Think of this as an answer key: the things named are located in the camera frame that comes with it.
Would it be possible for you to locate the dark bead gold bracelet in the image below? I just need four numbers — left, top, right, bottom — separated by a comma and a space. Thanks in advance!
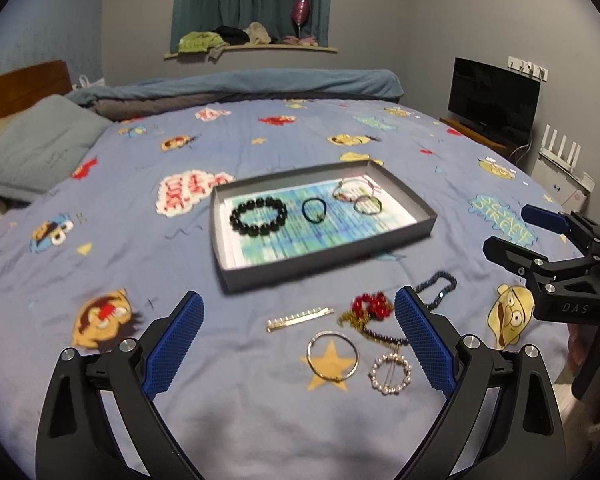
360, 324, 412, 348

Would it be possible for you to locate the red bead gold necklace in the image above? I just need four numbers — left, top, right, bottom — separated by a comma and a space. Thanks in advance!
337, 291, 397, 328

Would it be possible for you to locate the dark blue bead bracelet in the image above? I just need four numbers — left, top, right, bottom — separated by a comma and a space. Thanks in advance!
413, 270, 458, 312

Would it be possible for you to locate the silver bangle ring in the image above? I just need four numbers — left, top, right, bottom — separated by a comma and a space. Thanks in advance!
305, 330, 361, 384

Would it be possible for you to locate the gold bar hair clip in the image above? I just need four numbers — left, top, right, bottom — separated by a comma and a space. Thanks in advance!
265, 307, 335, 333

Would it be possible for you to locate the person's hand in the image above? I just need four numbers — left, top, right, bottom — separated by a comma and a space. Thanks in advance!
571, 325, 600, 403

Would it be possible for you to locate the white wifi router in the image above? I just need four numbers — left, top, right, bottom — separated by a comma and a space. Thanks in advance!
539, 125, 582, 174

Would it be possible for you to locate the wooden tv stand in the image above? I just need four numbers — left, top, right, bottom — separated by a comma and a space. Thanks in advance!
440, 118, 515, 159

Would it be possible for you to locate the blue cartoon bed sheet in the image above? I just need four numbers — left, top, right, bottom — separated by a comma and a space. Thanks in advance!
0, 100, 576, 479

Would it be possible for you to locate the black television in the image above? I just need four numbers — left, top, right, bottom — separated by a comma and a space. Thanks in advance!
448, 58, 541, 148

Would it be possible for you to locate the blue green printed paper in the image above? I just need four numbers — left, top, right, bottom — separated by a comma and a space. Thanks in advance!
219, 174, 416, 269

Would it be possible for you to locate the grey shallow tray box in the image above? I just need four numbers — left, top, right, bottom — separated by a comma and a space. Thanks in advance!
210, 159, 438, 292

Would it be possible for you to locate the teal rolled blanket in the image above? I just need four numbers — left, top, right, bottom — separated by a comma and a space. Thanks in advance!
66, 68, 404, 106

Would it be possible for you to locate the grey blue pillow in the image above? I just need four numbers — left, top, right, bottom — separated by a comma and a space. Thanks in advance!
0, 96, 111, 203

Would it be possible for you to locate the grey folded blanket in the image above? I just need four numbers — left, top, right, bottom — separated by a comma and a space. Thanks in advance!
87, 92, 306, 122

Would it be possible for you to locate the white plastic bag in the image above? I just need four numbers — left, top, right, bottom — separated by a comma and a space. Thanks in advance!
73, 75, 106, 90

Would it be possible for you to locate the pink cloth on sill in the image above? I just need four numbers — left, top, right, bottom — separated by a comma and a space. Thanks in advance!
280, 36, 318, 48

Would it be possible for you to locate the wooden headboard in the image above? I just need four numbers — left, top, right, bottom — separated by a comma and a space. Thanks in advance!
0, 60, 72, 119

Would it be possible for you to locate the green cloth on sill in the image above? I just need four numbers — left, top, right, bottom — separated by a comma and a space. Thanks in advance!
178, 32, 225, 54

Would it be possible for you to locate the pink balloon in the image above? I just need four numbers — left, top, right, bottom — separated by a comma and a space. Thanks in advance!
290, 0, 311, 38

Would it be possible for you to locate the wooden window sill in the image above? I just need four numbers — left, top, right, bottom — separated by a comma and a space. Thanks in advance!
163, 42, 339, 60

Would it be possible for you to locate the black cloth on sill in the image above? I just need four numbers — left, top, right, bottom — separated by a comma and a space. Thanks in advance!
214, 25, 250, 46

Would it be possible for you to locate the beige cloth on sill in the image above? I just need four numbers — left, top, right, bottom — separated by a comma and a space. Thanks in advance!
244, 22, 272, 46

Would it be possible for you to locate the white wall socket strip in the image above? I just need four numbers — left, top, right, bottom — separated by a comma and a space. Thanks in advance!
506, 56, 548, 82

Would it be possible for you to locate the green pink cord bracelet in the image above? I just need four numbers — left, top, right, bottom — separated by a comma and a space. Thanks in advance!
353, 194, 384, 216

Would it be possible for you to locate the black bead bracelet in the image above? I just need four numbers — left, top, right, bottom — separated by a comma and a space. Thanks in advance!
228, 196, 289, 239

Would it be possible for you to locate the black hair tie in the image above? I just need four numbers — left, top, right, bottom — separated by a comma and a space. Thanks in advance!
301, 197, 328, 224

